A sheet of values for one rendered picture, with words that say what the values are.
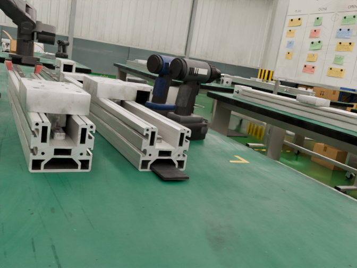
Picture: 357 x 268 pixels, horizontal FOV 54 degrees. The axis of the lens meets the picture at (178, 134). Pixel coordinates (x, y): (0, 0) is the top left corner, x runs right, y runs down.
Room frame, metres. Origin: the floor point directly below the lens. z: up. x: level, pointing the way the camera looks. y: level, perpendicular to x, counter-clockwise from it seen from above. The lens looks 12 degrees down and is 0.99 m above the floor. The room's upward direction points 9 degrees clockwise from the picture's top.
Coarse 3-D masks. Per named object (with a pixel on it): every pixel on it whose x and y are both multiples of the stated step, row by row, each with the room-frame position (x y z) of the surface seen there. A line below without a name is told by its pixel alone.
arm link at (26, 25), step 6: (24, 24) 1.21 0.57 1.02; (30, 24) 1.21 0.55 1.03; (36, 24) 1.27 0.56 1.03; (42, 24) 1.29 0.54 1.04; (48, 24) 1.30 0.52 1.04; (24, 30) 1.23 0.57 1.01; (30, 30) 1.23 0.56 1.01; (36, 30) 1.26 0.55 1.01; (42, 30) 1.27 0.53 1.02; (48, 30) 1.28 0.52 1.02; (54, 30) 1.30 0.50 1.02; (42, 36) 1.28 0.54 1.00; (48, 36) 1.29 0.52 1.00; (54, 36) 1.30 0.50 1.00; (42, 42) 1.30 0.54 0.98; (48, 42) 1.30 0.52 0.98; (54, 42) 1.31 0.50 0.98
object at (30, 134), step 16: (16, 80) 0.98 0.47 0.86; (16, 96) 0.86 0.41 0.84; (16, 112) 0.81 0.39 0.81; (32, 112) 0.60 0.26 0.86; (32, 128) 0.53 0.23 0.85; (48, 128) 0.55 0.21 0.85; (64, 128) 0.67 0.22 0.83; (80, 128) 0.57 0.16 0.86; (32, 144) 0.53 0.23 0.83; (48, 144) 0.55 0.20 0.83; (64, 144) 0.57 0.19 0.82; (80, 144) 0.57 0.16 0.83; (32, 160) 0.58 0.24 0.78; (48, 160) 0.55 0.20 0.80; (64, 160) 0.61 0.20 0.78; (80, 160) 0.62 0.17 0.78
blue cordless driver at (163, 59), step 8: (152, 56) 1.09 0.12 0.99; (160, 56) 1.10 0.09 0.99; (168, 56) 1.14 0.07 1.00; (152, 64) 1.09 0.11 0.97; (160, 64) 1.08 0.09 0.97; (168, 64) 1.11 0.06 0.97; (152, 72) 1.09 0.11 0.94; (160, 72) 1.10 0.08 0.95; (168, 72) 1.12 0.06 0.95; (160, 80) 1.12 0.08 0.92; (168, 80) 1.14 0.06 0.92; (160, 88) 1.11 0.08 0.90; (168, 88) 1.14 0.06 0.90; (152, 96) 1.12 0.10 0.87; (160, 96) 1.12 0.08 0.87; (152, 104) 1.11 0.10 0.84; (160, 104) 1.11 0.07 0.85; (168, 104) 1.14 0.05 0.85; (160, 112) 1.09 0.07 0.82; (168, 112) 1.13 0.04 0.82
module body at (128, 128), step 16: (64, 80) 1.31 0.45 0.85; (96, 112) 0.91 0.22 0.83; (112, 112) 0.79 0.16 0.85; (128, 112) 0.76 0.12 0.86; (144, 112) 0.82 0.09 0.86; (96, 128) 0.89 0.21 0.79; (112, 128) 0.82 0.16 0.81; (128, 128) 0.70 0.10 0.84; (144, 128) 0.63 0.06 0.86; (160, 128) 0.73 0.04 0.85; (176, 128) 0.67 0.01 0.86; (112, 144) 0.77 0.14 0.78; (128, 144) 0.69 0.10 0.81; (144, 144) 0.63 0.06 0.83; (160, 144) 0.68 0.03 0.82; (176, 144) 0.66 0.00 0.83; (144, 160) 0.65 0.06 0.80; (176, 160) 0.70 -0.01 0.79
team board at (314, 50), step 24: (288, 0) 4.40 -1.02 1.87; (312, 0) 4.05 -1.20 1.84; (336, 0) 3.75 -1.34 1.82; (288, 24) 4.31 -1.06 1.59; (312, 24) 3.98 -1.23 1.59; (336, 24) 3.69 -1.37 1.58; (288, 48) 4.24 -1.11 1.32; (312, 48) 3.90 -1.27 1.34; (336, 48) 3.62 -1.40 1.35; (288, 72) 4.16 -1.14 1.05; (312, 72) 3.83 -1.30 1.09; (336, 72) 3.55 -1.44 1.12; (264, 144) 4.35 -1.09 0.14; (288, 144) 3.98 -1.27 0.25
